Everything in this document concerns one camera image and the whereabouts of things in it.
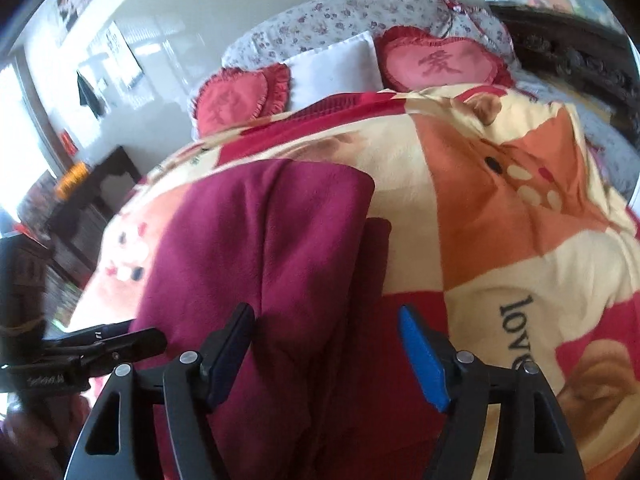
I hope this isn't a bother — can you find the yellow fringed cloth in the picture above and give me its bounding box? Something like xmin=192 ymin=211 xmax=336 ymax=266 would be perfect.
xmin=54 ymin=162 xmax=91 ymax=200

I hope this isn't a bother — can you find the floral bedding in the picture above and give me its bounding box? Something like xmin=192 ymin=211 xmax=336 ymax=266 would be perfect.
xmin=187 ymin=0 xmax=640 ymax=201

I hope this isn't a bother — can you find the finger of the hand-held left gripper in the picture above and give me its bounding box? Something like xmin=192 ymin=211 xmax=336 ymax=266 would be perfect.
xmin=80 ymin=328 xmax=169 ymax=377
xmin=47 ymin=320 xmax=137 ymax=353

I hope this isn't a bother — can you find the dark wooden table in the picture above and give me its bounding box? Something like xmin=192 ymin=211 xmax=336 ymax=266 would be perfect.
xmin=45 ymin=146 xmax=142 ymax=273

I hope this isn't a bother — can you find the white pillow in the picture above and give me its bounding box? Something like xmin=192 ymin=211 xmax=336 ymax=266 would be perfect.
xmin=282 ymin=31 xmax=383 ymax=111

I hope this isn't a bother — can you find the window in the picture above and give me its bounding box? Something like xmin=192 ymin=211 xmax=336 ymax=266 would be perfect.
xmin=0 ymin=50 xmax=61 ymax=236

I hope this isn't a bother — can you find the red heart-shaped pillow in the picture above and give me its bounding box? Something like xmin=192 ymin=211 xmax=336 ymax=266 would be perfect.
xmin=194 ymin=64 xmax=292 ymax=137
xmin=377 ymin=26 xmax=511 ymax=93

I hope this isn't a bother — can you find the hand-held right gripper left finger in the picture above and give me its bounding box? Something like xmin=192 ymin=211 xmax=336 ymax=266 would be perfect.
xmin=64 ymin=302 xmax=256 ymax=480

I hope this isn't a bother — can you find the person's left hand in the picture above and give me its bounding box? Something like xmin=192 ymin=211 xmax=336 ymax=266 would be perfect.
xmin=2 ymin=394 xmax=91 ymax=463

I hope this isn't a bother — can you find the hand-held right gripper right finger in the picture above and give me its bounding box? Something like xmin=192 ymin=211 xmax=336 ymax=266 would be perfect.
xmin=397 ymin=304 xmax=587 ymax=480

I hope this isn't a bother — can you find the dark carved wooden headboard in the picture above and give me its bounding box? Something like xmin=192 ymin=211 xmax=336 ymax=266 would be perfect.
xmin=487 ymin=2 xmax=640 ymax=136

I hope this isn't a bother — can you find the printed fleece blanket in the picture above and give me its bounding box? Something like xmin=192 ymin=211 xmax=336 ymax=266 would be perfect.
xmin=70 ymin=82 xmax=640 ymax=480

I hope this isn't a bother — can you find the maroon fleece garment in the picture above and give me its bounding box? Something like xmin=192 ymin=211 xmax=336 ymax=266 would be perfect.
xmin=127 ymin=159 xmax=446 ymax=480

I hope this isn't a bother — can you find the wall poster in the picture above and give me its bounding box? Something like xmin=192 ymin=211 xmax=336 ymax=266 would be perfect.
xmin=87 ymin=20 xmax=143 ymax=91
xmin=52 ymin=0 xmax=106 ymax=46

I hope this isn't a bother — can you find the dark hanging cloth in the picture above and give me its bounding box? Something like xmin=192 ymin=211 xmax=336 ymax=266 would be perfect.
xmin=76 ymin=71 xmax=103 ymax=120

